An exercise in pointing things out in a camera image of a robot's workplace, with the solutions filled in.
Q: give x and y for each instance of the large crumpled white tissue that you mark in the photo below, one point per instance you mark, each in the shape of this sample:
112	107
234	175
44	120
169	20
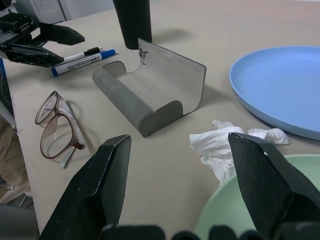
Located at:
212	147

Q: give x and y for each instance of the brown translucent eyeglasses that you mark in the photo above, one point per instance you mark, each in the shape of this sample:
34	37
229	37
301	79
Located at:
56	125

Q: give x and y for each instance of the person's beige trouser leg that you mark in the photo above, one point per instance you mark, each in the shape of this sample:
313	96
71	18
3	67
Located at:
11	155

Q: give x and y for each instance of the black whiteboard marker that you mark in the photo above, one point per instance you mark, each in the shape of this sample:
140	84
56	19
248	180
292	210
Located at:
91	52

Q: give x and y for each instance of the dark grey rounded object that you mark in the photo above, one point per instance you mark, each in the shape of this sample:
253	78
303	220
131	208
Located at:
17	222

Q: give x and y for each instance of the white cabinet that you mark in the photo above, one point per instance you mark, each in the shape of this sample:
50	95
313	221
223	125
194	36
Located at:
70	8

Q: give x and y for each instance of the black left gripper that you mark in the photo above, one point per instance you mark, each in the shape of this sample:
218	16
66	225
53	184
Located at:
18	28

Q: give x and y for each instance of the black cylindrical post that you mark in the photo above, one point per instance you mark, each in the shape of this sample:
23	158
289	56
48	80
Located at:
136	22

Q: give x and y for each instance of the green plastic plate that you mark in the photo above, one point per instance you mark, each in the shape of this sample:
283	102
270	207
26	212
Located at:
225	207

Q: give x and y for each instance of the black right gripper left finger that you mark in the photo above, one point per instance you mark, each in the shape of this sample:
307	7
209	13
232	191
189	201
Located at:
90	190

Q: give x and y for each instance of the blue plastic plate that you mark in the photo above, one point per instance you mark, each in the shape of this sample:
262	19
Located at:
277	85

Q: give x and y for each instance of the blue whiteboard marker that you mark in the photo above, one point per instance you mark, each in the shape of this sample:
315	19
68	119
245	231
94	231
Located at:
75	65

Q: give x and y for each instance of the white shoe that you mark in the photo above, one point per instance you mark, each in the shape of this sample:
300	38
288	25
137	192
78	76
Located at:
15	193

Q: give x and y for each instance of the grey curved desktop stand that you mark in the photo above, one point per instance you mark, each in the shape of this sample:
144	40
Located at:
172	77

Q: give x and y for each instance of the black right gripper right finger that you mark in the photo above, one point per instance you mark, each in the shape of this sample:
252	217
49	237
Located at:
270	182

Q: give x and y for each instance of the small crumpled white tissue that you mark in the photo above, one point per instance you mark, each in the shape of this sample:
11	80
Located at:
273	136

